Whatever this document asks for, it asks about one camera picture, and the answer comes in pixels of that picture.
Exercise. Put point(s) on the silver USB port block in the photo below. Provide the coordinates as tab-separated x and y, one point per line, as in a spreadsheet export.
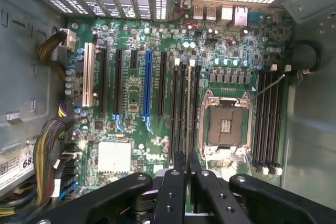
204	12

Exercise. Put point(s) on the white expansion slot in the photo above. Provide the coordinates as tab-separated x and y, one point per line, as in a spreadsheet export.
88	77

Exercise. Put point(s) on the silver ethernet port block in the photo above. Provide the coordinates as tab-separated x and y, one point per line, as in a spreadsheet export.
235	15

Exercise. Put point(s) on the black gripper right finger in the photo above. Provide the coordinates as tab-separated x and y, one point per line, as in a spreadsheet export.
223	203

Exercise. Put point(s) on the thin metal locking lever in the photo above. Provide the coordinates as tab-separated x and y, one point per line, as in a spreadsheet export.
267	87

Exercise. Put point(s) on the grey metal PC case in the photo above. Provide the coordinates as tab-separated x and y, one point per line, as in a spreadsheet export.
309	129

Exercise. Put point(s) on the power supply with white label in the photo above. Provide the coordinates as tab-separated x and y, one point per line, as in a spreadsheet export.
15	163

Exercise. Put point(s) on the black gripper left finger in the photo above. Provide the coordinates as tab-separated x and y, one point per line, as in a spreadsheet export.
168	200

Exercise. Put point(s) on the silver chipset heatsink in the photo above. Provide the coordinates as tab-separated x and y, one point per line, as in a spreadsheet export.
114	157

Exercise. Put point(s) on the short black expansion slot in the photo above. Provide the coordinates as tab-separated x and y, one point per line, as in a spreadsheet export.
134	59

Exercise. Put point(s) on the long black expansion slot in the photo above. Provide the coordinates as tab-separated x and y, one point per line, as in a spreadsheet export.
162	82
119	82
104	82

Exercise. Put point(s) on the blue expansion slot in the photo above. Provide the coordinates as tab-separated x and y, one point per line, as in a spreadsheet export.
148	82

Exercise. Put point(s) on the metal CPU socket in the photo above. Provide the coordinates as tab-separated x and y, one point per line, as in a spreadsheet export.
225	127

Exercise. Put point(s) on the green Dell motherboard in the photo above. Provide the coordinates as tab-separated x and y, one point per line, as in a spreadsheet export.
136	134

